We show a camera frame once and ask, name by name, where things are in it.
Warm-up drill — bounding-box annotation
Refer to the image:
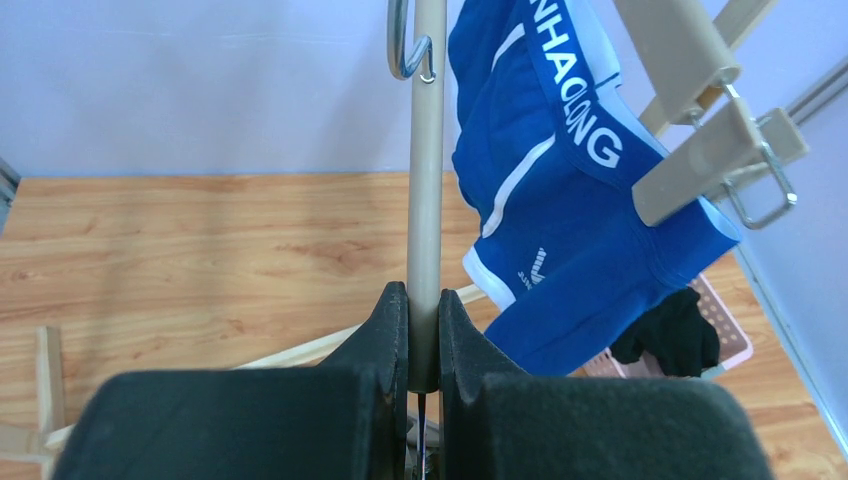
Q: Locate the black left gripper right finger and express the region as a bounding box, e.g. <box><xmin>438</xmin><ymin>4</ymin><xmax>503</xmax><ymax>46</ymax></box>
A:
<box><xmin>438</xmin><ymin>290</ymin><xmax>773</xmax><ymax>479</ymax></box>

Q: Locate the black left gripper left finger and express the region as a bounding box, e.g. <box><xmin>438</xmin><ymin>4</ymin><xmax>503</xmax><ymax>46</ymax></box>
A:
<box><xmin>52</xmin><ymin>281</ymin><xmax>409</xmax><ymax>480</ymax></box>

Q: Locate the black underwear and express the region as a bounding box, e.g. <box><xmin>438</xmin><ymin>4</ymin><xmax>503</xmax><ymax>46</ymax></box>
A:
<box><xmin>610</xmin><ymin>287</ymin><xmax>720</xmax><ymax>377</ymax></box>

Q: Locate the beige clip hanger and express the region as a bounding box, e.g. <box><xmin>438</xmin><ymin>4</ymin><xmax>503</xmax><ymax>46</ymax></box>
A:
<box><xmin>386</xmin><ymin>0</ymin><xmax>449</xmax><ymax>480</ymax></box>
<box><xmin>615</xmin><ymin>1</ymin><xmax>809</xmax><ymax>230</ymax></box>

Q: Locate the blue underwear white trim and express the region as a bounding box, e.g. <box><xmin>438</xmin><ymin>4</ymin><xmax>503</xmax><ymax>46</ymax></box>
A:
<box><xmin>448</xmin><ymin>1</ymin><xmax>739</xmax><ymax>376</ymax></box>

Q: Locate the pink perforated plastic basket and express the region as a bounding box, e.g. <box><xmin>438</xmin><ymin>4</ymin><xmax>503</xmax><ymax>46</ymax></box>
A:
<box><xmin>583</xmin><ymin>274</ymin><xmax>753</xmax><ymax>378</ymax></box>

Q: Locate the wooden clothes rack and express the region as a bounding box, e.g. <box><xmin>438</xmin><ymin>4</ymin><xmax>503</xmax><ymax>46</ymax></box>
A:
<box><xmin>0</xmin><ymin>283</ymin><xmax>488</xmax><ymax>480</ymax></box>

